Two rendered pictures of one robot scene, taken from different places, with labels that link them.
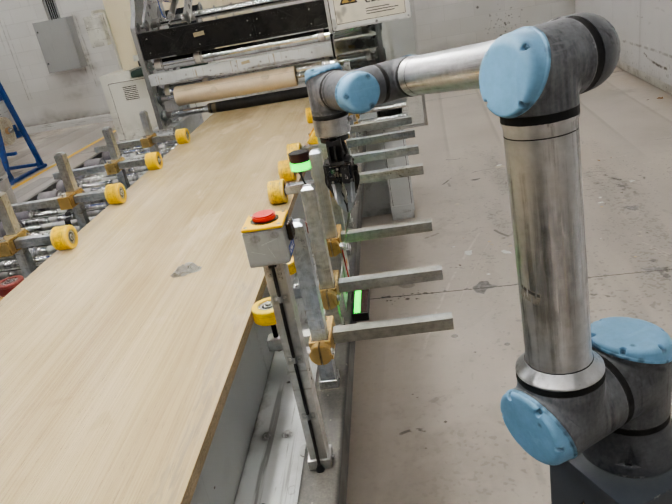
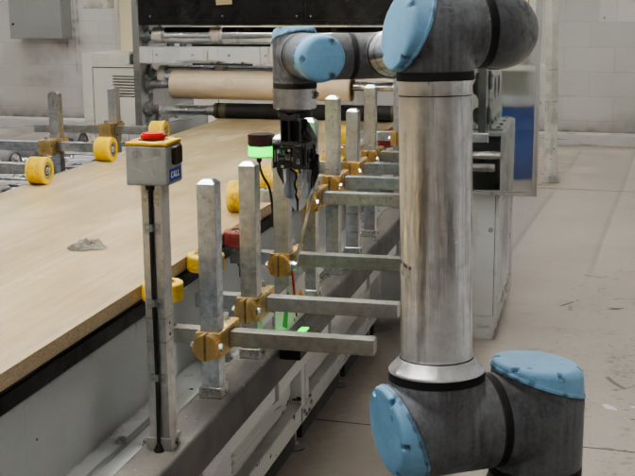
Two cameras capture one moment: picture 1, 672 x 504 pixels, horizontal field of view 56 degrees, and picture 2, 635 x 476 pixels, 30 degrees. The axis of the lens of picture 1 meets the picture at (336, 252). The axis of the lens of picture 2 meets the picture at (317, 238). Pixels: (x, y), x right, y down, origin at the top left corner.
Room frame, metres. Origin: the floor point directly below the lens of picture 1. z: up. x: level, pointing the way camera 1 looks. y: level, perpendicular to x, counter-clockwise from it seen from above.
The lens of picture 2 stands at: (-0.86, -0.36, 1.46)
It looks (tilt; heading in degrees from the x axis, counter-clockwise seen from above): 12 degrees down; 6
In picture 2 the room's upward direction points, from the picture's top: straight up
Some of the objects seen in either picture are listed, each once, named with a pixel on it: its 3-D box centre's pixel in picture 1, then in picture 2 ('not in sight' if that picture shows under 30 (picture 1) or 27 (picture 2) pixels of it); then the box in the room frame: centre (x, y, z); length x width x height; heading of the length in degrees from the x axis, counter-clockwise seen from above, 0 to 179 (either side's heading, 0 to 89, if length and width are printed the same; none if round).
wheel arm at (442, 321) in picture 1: (359, 332); (262, 339); (1.27, -0.02, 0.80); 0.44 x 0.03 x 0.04; 82
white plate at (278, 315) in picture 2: (345, 275); (290, 306); (1.71, -0.02, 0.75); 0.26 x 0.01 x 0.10; 172
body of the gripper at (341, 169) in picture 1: (337, 158); (294, 140); (1.55, -0.05, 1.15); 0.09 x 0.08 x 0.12; 172
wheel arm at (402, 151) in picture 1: (351, 158); (355, 180); (2.27, -0.12, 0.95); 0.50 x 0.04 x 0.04; 82
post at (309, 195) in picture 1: (324, 271); (250, 276); (1.49, 0.04, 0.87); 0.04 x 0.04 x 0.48; 82
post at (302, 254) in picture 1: (316, 318); (211, 305); (1.25, 0.07, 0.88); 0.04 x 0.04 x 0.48; 82
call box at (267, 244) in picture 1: (269, 240); (154, 162); (0.99, 0.11, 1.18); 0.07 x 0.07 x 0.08; 82
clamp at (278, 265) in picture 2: (332, 240); (284, 260); (1.76, 0.00, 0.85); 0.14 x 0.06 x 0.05; 172
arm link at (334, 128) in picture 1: (333, 126); (296, 99); (1.56, -0.05, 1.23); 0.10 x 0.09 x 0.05; 82
